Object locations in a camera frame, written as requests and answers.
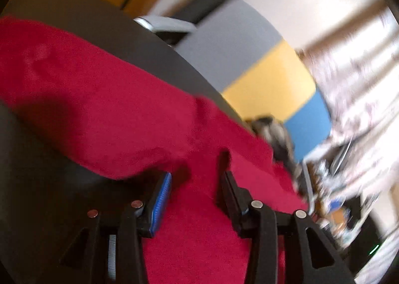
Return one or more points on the grey yellow blue folding mattress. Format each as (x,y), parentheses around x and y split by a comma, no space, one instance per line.
(271,75)

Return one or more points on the dark grey office chair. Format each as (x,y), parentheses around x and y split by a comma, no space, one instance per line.
(93,22)

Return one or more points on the leaning metal rods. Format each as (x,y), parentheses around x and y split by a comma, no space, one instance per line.
(341,154)

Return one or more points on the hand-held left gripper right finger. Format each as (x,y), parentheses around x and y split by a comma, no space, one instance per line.
(232,200)

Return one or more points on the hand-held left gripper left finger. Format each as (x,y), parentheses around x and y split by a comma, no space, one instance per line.
(162,200)

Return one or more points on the pink floral curtain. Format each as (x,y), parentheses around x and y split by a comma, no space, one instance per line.
(358,84)

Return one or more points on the fluffy grey fur item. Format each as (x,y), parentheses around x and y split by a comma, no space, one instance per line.
(274,134)

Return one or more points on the white chair with blue back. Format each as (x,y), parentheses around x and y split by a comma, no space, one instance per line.
(336,203)

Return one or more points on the wooden desk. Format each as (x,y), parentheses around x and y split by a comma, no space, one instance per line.
(336,219)

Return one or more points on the red sweater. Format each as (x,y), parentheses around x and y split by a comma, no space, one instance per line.
(124,109)

